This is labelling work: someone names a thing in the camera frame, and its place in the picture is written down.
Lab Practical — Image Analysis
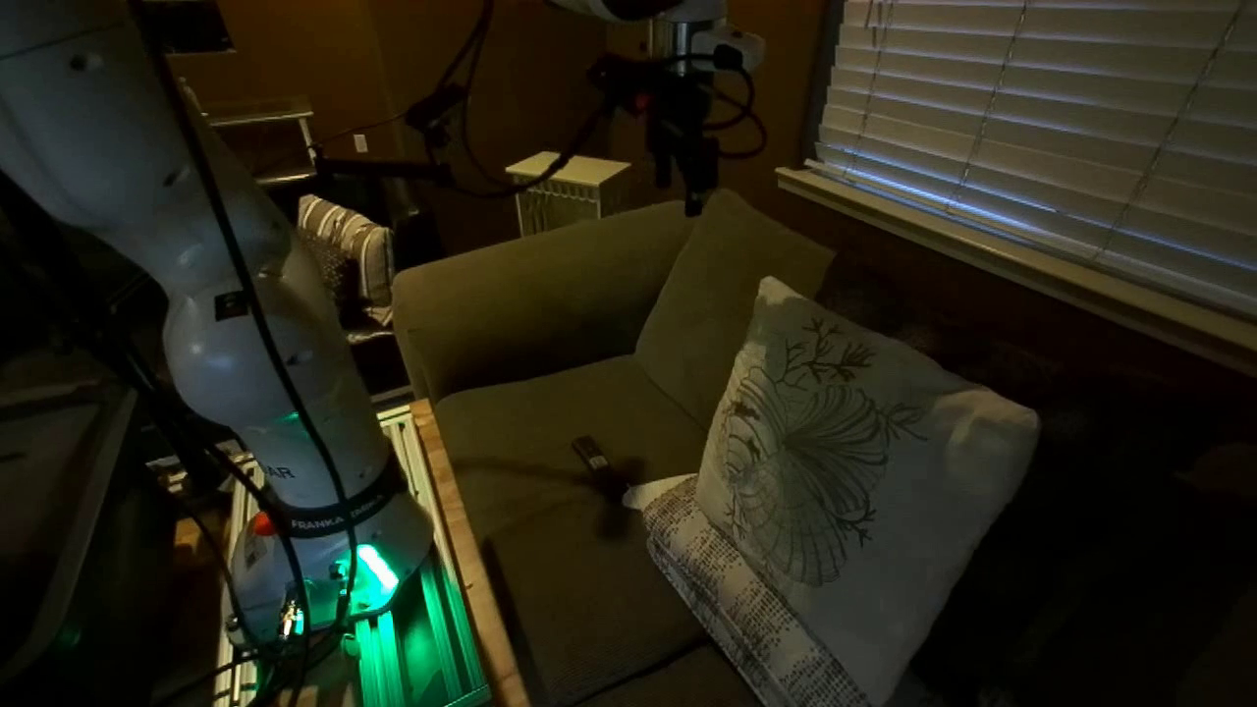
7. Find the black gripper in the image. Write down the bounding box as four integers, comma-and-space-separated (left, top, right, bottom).
648, 49, 722, 220

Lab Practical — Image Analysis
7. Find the white pillow with coral print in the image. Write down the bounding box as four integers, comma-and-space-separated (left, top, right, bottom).
693, 271, 1044, 707

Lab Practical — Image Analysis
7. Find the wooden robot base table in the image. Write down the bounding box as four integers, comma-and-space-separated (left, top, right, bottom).
210, 395, 529, 707

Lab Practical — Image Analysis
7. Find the black and white speckled pillow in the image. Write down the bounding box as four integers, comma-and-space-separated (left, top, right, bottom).
622, 472, 872, 707

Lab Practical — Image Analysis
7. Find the white box appliance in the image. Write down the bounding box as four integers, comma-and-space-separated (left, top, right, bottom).
504, 148, 635, 239

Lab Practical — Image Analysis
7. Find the olive green sofa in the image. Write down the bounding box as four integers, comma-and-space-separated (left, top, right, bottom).
388, 184, 1257, 707

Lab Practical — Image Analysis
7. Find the black remote control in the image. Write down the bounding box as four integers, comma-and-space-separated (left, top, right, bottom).
568, 433, 616, 477

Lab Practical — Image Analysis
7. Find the striped white cushion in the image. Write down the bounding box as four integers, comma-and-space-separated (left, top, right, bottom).
296, 193, 401, 311

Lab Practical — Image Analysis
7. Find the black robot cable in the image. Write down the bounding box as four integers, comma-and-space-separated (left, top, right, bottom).
134, 0, 376, 707

